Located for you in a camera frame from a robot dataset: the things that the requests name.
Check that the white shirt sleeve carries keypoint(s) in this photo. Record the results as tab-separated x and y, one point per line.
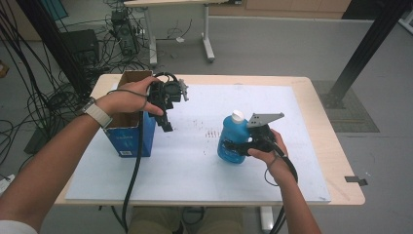
13	227

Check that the teal panel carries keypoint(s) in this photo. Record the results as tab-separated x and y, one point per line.
55	8

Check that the white table mat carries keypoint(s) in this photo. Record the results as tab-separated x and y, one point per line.
195	175

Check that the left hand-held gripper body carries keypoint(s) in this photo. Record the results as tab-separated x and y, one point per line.
164	92

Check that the person's right hand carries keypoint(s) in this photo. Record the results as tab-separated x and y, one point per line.
276	162

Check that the black metal stand post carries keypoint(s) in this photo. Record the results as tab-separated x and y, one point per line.
48	35
367	42

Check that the white table leg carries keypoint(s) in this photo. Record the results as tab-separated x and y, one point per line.
267	219

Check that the black box-shaped device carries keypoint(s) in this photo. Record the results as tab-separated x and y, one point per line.
81	45

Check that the black tape strip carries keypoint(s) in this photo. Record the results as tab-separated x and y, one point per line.
355	180

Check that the person's khaki trousers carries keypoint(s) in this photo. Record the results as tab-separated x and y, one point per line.
156	222

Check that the dark grey floor mat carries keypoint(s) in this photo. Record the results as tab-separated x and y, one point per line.
354	117

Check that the white power adapter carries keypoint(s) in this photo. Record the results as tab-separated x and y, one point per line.
180	39

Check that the blue cardboard box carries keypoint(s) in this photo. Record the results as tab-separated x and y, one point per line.
125	141

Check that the white metal-legged desk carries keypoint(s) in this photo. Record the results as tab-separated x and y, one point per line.
207	32

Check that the wooden cabinet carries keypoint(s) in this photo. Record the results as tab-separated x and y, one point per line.
292	8

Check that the blue plastic bottle white cap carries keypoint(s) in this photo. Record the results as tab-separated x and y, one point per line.
232	133

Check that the person's left hand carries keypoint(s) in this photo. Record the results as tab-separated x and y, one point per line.
126	99

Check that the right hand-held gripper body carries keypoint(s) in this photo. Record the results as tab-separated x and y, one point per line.
261	136

